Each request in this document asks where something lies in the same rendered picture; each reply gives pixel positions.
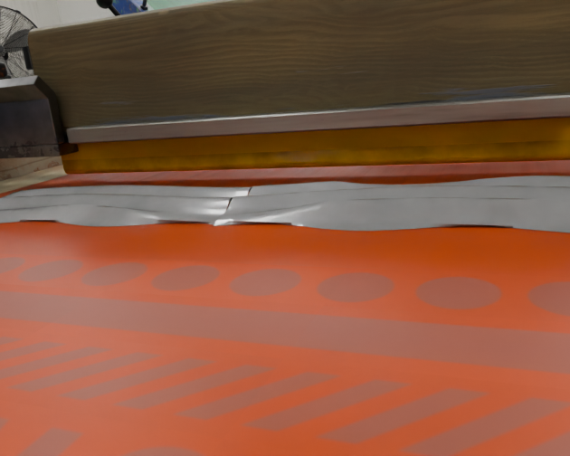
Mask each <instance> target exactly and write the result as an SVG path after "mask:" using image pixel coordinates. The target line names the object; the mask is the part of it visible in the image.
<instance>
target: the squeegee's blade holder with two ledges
mask: <svg viewBox="0 0 570 456"><path fill-rule="evenodd" d="M560 118H570V92H567V93H555V94H541V95H527V96H515V97H501V98H487V99H475V100H448V101H435V102H422V103H408V104H395V105H382V106H368V107H355V108H342V109H316V110H302V111H289V112H276V113H262V114H249V115H236V116H222V117H209V118H196V119H170V120H157V121H143V122H129V123H117V124H103V125H89V126H79V127H74V128H67V129H66V131H67V136H68V140H69V143H70V144H85V143H102V142H120V141H137V140H153V139H170V138H204V137H220V136H238V135H255V134H271V133H289V132H306V131H323V130H340V129H357V128H390V127H407V126H424V125H441V124H459V123H475V122H492V121H510V120H527V119H560Z"/></svg>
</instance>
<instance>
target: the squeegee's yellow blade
mask: <svg viewBox="0 0 570 456"><path fill-rule="evenodd" d="M551 140H570V118H560V119H527V120H510V121H492V122H475V123H459V124H441V125H424V126H407V127H390V128H357V129H340V130H323V131H306V132H289V133H271V134H255V135H238V136H220V137H204V138H170V139H153V140H137V141H120V142H102V143H85V144H78V149H79V151H78V152H75V153H71V154H68V155H64V156H62V160H76V159H99V158H122V157H166V156H189V155H212V154H234V153H257V152H280V151H302V150H325V149H348V148H371V147H415V146H438V145H460V144H483V143H506V142H528V141H551Z"/></svg>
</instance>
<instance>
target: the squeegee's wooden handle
mask: <svg viewBox="0 0 570 456"><path fill-rule="evenodd" d="M28 47H29V51H30V55H31V60H32V65H33V72H34V76H36V75H38V76H39V77H40V78H41V79H42V80H43V81H44V82H45V83H46V84H47V85H48V86H49V87H50V88H51V89H52V90H53V91H54V93H55V95H56V99H57V104H58V109H59V113H60V118H61V123H62V131H63V135H64V140H65V142H69V140H68V136H67V131H66V129H67V128H74V127H79V126H89V125H103V124H117V123H129V122H143V121H157V120H170V119H196V118H209V117H222V116H236V115H249V114H262V113H276V112H289V111H302V110H316V109H342V108H355V107H368V106H382V105H395V104H408V103H422V102H435V101H448V100H475V99H487V98H501V97H515V96H527V95H541V94H555V93H567V92H570V0H215V1H210V2H203V3H198V4H191V5H181V6H175V7H169V8H163V9H157V10H151V11H146V12H140V13H134V14H123V15H117V16H111V17H105V18H100V19H93V20H88V21H81V22H76V23H69V24H59V25H53V26H47V27H41V28H35V29H32V30H31V31H30V32H29V33H28Z"/></svg>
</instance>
